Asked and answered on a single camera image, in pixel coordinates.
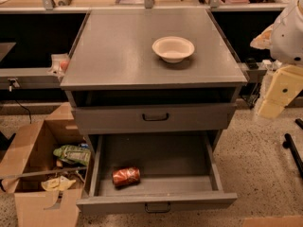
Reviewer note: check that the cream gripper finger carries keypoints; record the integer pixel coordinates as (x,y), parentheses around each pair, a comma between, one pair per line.
(270,109)
(263,40)

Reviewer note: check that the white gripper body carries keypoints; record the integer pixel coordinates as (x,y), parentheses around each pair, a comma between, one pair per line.
(289,37)

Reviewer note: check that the red coke can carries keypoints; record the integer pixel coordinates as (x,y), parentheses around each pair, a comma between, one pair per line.
(126,176)

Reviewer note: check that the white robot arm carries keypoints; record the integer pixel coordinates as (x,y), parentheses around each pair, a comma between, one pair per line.
(284,39)

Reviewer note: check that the open grey middle drawer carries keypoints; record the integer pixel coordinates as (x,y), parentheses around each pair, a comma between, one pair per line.
(176,167)

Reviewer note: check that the grey drawer cabinet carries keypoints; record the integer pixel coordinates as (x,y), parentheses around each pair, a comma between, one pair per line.
(114,65)

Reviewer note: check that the closed grey top drawer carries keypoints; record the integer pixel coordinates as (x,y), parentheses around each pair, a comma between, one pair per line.
(128,119)

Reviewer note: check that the black floor bar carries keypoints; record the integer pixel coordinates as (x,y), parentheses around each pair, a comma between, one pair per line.
(289,143)

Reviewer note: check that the white paper bowl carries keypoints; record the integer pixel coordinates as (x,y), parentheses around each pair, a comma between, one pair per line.
(173,49)

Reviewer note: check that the green chip bag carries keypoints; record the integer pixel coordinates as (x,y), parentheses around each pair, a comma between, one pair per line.
(73,154)

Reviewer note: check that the yellow snack bag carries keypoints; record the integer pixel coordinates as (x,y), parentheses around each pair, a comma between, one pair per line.
(57,184)

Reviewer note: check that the brown cardboard box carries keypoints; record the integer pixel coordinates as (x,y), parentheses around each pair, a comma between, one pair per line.
(30,161)

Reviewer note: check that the black top drawer handle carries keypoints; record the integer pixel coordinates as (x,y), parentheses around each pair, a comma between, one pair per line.
(155,117)

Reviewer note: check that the black drawer handle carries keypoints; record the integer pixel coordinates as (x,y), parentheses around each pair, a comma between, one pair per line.
(155,117)
(157,208)

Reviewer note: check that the black middle drawer handle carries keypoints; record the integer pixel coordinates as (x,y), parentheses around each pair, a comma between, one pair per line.
(157,208)

